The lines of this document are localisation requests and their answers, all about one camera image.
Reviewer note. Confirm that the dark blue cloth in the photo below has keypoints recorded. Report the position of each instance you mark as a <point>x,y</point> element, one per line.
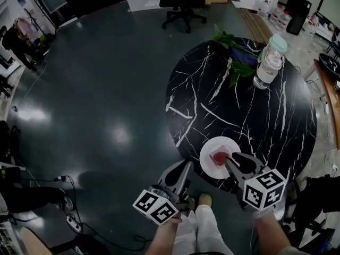
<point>243,57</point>

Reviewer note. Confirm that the group of clear water bottles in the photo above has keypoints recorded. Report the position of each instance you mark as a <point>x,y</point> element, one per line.
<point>276,15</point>

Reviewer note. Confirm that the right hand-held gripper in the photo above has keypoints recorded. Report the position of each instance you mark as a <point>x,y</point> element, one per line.
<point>263,191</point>

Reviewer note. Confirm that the white power strip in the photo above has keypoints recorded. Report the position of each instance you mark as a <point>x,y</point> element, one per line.
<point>73,222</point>

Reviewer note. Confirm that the person's right forearm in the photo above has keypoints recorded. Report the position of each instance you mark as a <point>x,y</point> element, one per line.
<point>271,232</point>

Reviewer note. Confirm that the white round plate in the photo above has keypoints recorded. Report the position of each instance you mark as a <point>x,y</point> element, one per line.
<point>210,166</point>

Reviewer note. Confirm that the wooden side table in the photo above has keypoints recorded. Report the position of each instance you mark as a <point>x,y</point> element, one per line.
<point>330,100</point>

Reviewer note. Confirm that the black folding chair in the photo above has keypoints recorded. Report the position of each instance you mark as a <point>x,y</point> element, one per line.
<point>316,211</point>

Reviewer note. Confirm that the person's left forearm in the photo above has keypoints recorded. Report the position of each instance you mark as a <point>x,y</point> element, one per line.
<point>166,236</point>

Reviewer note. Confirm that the red piece of meat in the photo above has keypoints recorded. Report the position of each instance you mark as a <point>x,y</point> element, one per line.
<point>219,157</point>

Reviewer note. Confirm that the black office chair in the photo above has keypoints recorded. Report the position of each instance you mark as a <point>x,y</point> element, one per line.
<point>183,1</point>

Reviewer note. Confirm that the wooden slat pallet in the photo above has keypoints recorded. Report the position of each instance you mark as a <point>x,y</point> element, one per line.
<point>256,25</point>

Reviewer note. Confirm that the black bowl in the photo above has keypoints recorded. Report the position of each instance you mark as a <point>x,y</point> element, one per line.
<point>329,64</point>

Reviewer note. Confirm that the black box cabinet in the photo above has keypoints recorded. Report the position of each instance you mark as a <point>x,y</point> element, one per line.
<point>298,12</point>

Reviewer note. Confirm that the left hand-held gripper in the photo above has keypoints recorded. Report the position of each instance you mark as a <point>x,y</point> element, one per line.
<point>156,208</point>

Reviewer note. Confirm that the person's white trouser legs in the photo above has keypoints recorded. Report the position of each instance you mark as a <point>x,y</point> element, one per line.
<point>204,230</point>

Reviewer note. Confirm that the person's beige shoe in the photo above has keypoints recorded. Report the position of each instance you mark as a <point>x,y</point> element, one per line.
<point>205,199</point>

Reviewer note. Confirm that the clear jar with green lid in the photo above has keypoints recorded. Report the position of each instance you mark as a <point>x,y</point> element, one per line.
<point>267,68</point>

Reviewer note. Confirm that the green leafy plant sprig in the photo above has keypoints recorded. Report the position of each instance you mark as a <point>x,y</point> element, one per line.
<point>240,70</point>

